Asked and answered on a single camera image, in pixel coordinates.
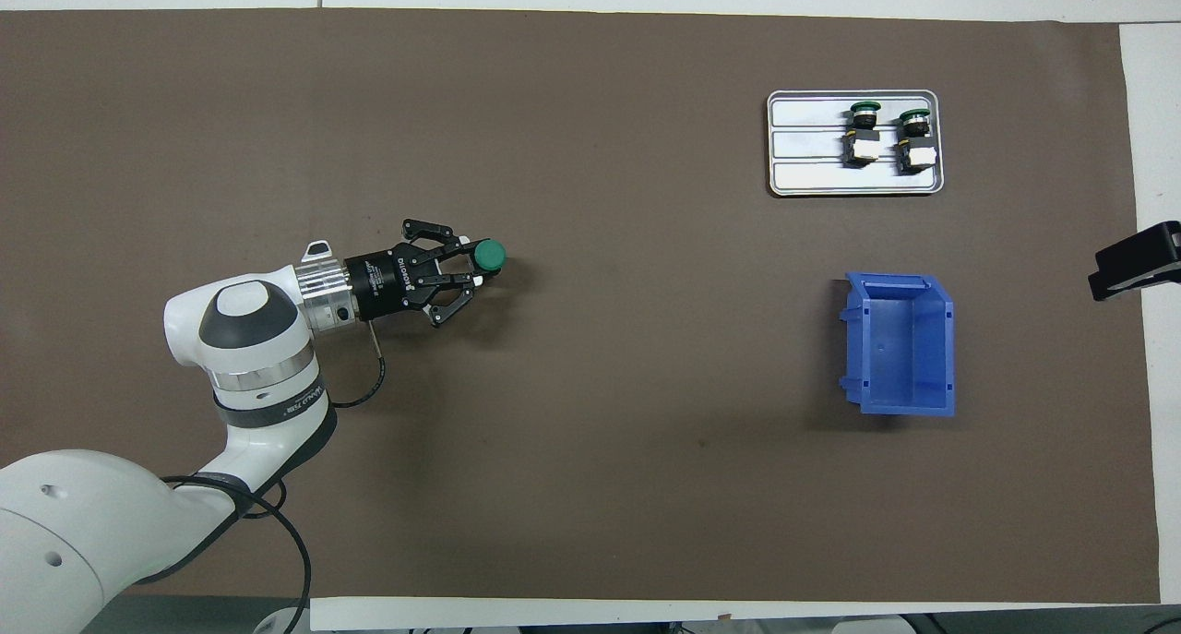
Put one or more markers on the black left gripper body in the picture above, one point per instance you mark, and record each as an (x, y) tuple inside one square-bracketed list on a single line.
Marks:
[(387, 283)]

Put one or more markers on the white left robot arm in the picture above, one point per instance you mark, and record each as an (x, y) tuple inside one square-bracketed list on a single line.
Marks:
[(74, 523)]

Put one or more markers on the blue plastic bin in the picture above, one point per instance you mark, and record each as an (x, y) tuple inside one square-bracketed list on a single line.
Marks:
[(890, 348)]

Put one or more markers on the green push button switch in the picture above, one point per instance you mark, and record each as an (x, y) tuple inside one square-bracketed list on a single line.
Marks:
[(863, 140), (916, 145), (489, 256)]

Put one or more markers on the brown table mat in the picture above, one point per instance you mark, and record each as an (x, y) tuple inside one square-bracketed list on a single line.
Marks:
[(646, 431)]

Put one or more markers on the silver metal tray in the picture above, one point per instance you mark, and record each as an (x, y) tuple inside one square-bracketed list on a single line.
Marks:
[(812, 180)]

